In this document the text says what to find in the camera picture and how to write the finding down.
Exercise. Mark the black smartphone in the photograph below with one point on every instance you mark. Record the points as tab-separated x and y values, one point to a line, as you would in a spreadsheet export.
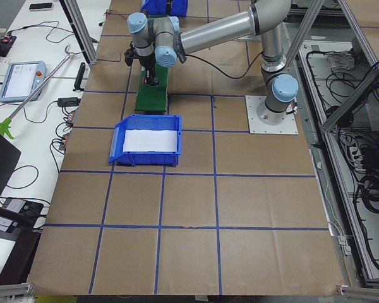
41	6

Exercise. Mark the white foam pad right bin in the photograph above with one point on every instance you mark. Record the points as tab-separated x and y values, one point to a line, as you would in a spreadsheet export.
150	141

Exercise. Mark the blue bin at arm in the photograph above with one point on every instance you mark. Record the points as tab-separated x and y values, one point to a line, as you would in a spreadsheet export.
149	122
165	7

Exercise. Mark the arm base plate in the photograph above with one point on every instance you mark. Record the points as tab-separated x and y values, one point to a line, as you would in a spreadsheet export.
263	121

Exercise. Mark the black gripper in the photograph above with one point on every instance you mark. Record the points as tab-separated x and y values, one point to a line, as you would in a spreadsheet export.
147	62

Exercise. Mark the green conveyor belt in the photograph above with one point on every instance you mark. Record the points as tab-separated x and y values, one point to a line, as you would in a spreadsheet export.
150	98

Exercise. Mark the long grabber reach tool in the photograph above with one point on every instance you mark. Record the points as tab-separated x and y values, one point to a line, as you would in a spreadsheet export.
5	125

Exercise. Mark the black power adapter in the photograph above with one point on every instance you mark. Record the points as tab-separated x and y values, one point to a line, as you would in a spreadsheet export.
68	102

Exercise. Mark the blue teach pendant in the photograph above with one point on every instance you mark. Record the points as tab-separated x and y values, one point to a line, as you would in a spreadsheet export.
21	79

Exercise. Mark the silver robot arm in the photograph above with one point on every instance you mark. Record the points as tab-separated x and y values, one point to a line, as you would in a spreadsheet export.
158	43

